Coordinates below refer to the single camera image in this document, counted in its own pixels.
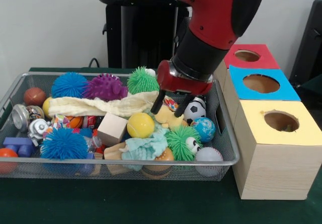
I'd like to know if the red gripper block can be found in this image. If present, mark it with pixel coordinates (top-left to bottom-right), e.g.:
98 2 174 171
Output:
150 59 214 118

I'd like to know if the small colourful dotted cloth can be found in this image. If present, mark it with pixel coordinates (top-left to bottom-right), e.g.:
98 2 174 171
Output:
163 96 180 112

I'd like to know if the green spiky ball white nub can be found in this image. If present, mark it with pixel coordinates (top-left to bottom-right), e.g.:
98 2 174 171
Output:
127 66 160 95

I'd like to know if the shallow mesh bin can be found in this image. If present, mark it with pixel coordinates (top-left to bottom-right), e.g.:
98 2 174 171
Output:
0 71 240 182

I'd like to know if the wooden box with three holes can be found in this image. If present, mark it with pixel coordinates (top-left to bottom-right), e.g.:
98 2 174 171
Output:
213 43 322 200

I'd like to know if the black and white soccer ball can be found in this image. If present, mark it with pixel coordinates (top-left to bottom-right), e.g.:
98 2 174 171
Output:
183 100 206 126

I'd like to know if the yellow tennis ball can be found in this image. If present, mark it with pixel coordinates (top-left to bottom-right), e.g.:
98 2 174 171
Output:
126 112 155 139

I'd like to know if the green spiky ball with eyes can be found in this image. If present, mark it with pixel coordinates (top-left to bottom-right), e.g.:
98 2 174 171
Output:
165 125 203 162

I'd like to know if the blue globe ball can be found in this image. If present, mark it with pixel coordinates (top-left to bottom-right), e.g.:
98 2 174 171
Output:
190 117 216 143

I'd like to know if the mint green cloth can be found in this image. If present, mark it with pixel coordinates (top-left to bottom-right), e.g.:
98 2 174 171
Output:
122 128 170 172

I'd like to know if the purple spiky toy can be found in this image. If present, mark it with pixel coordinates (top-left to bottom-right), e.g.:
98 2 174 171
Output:
82 73 129 102

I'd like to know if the cream muslin cloth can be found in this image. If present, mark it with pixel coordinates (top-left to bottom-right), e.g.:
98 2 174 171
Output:
47 90 163 118

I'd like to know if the dark green table cloth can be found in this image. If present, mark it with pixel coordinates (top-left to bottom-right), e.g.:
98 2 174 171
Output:
0 67 322 224

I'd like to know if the blue spiky ball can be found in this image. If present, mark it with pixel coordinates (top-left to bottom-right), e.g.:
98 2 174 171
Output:
51 71 89 99
40 127 89 161

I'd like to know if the dark green side-table cloth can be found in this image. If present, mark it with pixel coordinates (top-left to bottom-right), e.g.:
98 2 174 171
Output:
300 74 322 89

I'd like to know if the black upright panel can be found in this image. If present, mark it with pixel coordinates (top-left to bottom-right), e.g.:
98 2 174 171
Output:
289 0 322 84

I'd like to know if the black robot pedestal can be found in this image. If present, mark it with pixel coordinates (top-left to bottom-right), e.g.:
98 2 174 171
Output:
97 0 192 70

